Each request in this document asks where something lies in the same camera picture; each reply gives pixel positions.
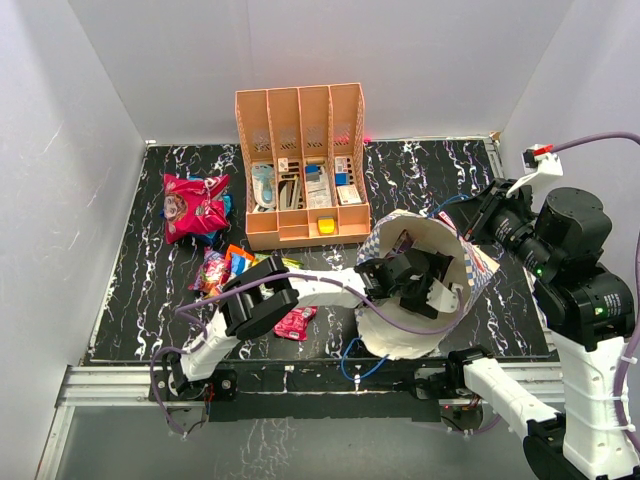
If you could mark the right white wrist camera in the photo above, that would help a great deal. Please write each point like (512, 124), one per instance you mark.
(543, 168)

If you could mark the purple snack packet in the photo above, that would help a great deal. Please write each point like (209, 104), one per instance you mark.
(404, 242)

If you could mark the pink red snack packet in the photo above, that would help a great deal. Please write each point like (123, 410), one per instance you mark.
(192, 205)

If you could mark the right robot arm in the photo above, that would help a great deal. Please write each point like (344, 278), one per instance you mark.
(590, 314)

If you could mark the blue checkered paper bag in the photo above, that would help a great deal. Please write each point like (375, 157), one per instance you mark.
(393, 333)

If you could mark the green snack packet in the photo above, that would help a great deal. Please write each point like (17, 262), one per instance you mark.
(288, 262)

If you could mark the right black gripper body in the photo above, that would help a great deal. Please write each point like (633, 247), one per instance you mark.
(508, 221)

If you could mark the small pink snack packet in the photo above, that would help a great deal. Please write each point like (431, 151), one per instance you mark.
(293, 326)

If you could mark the white red small box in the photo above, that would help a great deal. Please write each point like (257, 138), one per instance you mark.
(348, 195)

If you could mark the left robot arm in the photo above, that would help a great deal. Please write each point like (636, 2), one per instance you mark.
(251, 304)

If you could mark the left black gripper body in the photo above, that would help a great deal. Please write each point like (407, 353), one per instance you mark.
(414, 295)

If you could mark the orange desk organizer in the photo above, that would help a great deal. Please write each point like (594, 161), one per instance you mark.
(291, 128)

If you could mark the blue eraser block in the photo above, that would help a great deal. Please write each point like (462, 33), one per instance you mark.
(313, 173)

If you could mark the purple Fox's candy bag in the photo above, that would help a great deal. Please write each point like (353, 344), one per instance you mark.
(212, 274)

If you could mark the yellow orange sticky notes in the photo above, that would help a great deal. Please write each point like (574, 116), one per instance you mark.
(326, 225)

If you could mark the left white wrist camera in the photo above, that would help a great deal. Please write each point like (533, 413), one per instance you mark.
(444, 299)

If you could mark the blue snack box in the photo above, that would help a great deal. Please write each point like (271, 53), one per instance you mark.
(240, 263)

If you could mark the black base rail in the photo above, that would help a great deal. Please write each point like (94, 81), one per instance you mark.
(350, 388)

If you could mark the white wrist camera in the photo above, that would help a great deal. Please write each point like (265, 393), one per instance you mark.
(543, 168)
(444, 299)

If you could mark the orange Fox's candy bag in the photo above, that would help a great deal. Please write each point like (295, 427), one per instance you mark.
(232, 252)

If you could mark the light blue tape dispenser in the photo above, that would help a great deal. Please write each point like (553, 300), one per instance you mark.
(263, 181)

